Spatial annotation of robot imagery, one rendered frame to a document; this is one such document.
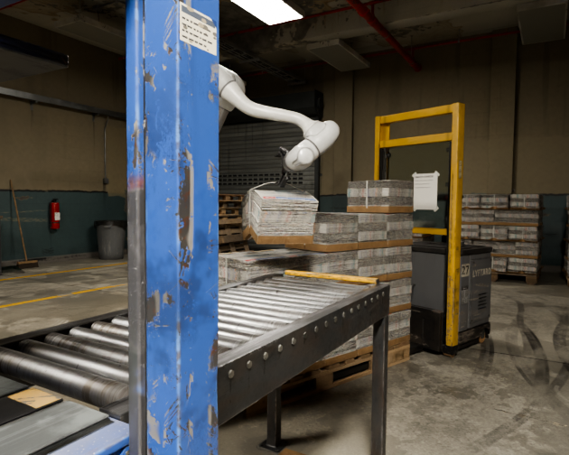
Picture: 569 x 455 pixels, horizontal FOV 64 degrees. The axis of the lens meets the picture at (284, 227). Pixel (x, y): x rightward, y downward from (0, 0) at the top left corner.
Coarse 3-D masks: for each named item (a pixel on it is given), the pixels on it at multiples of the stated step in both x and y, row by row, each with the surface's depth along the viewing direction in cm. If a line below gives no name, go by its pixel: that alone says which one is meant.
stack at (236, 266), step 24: (240, 264) 237; (264, 264) 240; (288, 264) 254; (312, 264) 265; (336, 264) 277; (360, 264) 292; (384, 264) 308; (360, 336) 294; (360, 360) 295; (288, 384) 256; (336, 384) 281; (264, 408) 245
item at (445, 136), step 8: (416, 136) 352; (424, 136) 346; (432, 136) 341; (440, 136) 336; (448, 136) 331; (384, 144) 375; (392, 144) 369; (400, 144) 363; (408, 144) 358; (416, 144) 357
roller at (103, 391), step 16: (0, 352) 98; (16, 352) 97; (0, 368) 96; (16, 368) 93; (32, 368) 91; (48, 368) 89; (64, 368) 88; (48, 384) 87; (64, 384) 85; (80, 384) 83; (96, 384) 82; (112, 384) 81; (80, 400) 83; (96, 400) 80; (112, 400) 78
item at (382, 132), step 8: (376, 120) 379; (376, 128) 379; (384, 128) 382; (376, 136) 379; (384, 136) 383; (376, 144) 380; (376, 152) 380; (384, 152) 381; (376, 160) 380; (384, 160) 382; (376, 168) 380; (384, 168) 382; (376, 176) 380; (384, 176) 382
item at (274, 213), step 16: (256, 192) 223; (272, 192) 224; (288, 192) 228; (304, 192) 231; (256, 208) 221; (272, 208) 214; (288, 208) 216; (304, 208) 219; (256, 224) 219; (272, 224) 217; (288, 224) 220; (304, 224) 222
